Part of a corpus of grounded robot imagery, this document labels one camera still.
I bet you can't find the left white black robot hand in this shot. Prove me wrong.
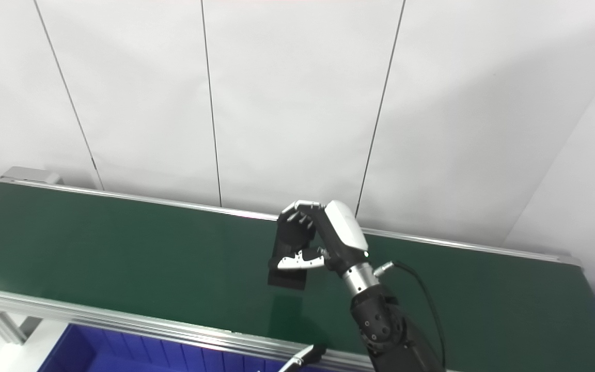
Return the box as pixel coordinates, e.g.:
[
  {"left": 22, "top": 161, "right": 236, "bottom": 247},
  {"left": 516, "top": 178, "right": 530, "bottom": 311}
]
[{"left": 277, "top": 344, "right": 327, "bottom": 372}]

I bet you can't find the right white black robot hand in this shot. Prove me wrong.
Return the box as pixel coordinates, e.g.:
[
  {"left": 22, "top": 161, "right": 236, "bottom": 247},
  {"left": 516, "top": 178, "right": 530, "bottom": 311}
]
[{"left": 268, "top": 200, "right": 370, "bottom": 274}]

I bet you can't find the black cylinder block part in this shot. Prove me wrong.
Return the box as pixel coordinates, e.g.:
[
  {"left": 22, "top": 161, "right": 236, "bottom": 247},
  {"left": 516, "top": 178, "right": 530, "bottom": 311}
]
[{"left": 268, "top": 217, "right": 316, "bottom": 290}]

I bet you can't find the blue plastic bin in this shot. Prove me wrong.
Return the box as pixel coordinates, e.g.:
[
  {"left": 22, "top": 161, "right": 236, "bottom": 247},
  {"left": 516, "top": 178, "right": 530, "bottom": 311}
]
[{"left": 37, "top": 324, "right": 298, "bottom": 372}]

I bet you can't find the green conveyor belt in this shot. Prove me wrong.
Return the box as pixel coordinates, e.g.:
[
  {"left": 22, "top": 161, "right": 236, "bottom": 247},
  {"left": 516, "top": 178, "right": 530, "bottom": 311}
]
[
  {"left": 0, "top": 182, "right": 595, "bottom": 372},
  {"left": 0, "top": 178, "right": 595, "bottom": 372}
]

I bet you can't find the aluminium conveyor leg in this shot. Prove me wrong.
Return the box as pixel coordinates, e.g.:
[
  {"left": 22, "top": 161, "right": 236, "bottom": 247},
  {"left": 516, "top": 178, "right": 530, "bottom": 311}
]
[{"left": 0, "top": 306, "right": 42, "bottom": 345}]

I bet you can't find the grey conveyor motor box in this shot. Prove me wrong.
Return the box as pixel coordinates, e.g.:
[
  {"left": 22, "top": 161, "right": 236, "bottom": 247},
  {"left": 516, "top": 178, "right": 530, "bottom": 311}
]
[{"left": 0, "top": 166, "right": 64, "bottom": 185}]

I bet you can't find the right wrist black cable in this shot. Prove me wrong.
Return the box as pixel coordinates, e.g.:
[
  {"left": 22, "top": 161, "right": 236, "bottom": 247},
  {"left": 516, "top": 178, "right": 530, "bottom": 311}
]
[{"left": 374, "top": 261, "right": 447, "bottom": 368}]

